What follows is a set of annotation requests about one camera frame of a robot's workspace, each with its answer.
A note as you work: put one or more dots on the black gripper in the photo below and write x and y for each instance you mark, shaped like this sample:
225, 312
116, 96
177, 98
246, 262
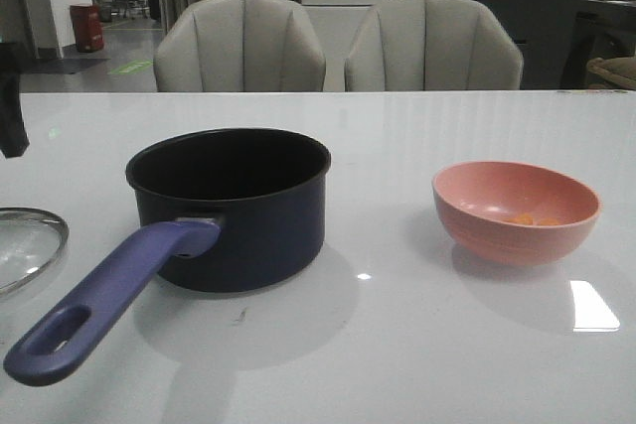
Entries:
14, 139

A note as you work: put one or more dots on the glass lid blue knob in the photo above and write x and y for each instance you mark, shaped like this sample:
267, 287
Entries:
32, 242

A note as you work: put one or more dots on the pink plastic bowl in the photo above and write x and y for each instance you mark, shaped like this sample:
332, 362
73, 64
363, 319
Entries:
473, 199

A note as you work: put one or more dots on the orange ham slice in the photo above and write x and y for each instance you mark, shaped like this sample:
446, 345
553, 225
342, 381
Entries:
522, 219

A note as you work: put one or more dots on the dark blue saucepan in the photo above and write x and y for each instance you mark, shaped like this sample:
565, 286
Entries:
226, 210

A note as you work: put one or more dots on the left beige upholstered chair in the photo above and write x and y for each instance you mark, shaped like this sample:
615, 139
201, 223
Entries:
241, 46

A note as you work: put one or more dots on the beige upholstered chair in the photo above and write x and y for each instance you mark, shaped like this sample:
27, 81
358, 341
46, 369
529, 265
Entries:
241, 46
432, 45

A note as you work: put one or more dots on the right beige upholstered chair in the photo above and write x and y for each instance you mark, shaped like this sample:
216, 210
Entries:
432, 45

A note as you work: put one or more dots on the dark washing machine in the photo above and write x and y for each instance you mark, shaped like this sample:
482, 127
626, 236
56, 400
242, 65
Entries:
602, 29

